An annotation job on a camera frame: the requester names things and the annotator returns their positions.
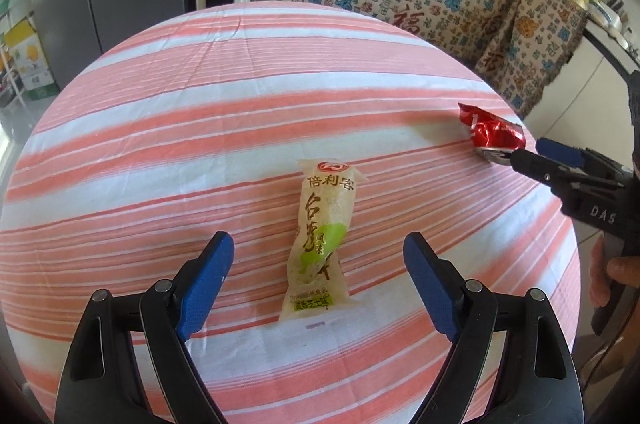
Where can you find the red snack wrapper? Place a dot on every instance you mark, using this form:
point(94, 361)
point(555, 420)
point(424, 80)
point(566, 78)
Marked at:
point(492, 129)

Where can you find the narrow printed cloth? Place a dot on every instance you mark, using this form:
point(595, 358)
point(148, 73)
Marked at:
point(535, 44)

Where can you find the yellow green cardboard box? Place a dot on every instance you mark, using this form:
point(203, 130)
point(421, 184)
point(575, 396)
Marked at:
point(30, 59)

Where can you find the white utensil holder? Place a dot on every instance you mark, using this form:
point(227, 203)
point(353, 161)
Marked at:
point(615, 11)

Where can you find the person's right hand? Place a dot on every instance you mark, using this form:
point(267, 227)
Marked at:
point(625, 271)

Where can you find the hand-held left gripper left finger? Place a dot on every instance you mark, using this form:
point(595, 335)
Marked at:
point(205, 289)

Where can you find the pink striped tablecloth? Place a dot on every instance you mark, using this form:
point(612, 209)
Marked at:
point(200, 104)

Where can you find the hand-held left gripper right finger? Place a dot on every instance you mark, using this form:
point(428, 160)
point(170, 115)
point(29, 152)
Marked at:
point(435, 289)

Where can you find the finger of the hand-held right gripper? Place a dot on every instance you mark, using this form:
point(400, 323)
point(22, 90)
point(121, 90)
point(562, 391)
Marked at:
point(560, 151)
point(532, 164)

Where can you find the white green snack wrapper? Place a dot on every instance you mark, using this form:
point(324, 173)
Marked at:
point(320, 214)

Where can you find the white kitchen cabinet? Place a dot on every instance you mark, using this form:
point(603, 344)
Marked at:
point(575, 94)

